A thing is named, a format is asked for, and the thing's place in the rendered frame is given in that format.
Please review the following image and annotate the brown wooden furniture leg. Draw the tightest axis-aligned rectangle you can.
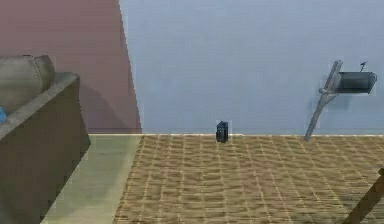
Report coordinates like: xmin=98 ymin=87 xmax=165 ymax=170
xmin=343 ymin=167 xmax=384 ymax=224

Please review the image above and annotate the woven tan floor rug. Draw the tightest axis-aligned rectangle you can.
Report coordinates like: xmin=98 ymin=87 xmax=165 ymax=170
xmin=113 ymin=134 xmax=384 ymax=224

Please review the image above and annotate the small dark blue box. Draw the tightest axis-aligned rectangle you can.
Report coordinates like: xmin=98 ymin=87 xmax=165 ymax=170
xmin=215 ymin=120 xmax=230 ymax=144

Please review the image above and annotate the grey brown sofa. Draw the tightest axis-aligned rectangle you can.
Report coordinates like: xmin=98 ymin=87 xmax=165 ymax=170
xmin=0 ymin=54 xmax=92 ymax=224

